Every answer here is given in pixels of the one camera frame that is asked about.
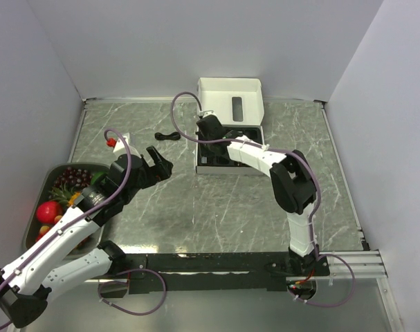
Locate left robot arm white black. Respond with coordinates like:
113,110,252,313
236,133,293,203
0,146,173,328

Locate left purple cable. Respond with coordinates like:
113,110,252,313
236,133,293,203
0,128,168,332

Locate purple cable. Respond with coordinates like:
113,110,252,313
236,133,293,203
170,91,356,307
0,128,168,332

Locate black plastic insert tray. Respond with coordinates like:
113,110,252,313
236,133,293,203
197,126,264,168

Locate aluminium extrusion rail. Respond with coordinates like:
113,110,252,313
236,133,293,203
325,250,387,279

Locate small red orange fruits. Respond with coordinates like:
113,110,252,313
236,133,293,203
35,214,90,249

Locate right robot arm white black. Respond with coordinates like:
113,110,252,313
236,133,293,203
197,115,318,276

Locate red apple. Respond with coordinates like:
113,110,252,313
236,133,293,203
36,201,63,224

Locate black coiled cable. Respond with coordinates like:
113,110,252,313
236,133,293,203
154,131,181,142

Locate dark red grape bunch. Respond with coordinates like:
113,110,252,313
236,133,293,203
53,167,93,190

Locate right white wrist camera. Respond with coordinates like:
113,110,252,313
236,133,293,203
197,110,215,119

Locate orange pineapple toy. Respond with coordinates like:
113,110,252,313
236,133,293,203
49,185,81,208

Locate white cardboard clipper box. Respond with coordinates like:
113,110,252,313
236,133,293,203
194,77,264,176

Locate grey fruit tray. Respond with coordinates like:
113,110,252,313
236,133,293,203
22,163,109,251

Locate green avocado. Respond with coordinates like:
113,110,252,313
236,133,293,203
90,172,107,185

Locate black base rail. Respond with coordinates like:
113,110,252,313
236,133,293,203
104,252,330,294

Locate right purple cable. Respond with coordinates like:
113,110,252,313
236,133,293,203
170,91,356,307

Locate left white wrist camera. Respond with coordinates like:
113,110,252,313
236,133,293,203
107,133,140,158

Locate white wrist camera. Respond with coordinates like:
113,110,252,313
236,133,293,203
197,110,215,119
107,133,140,158

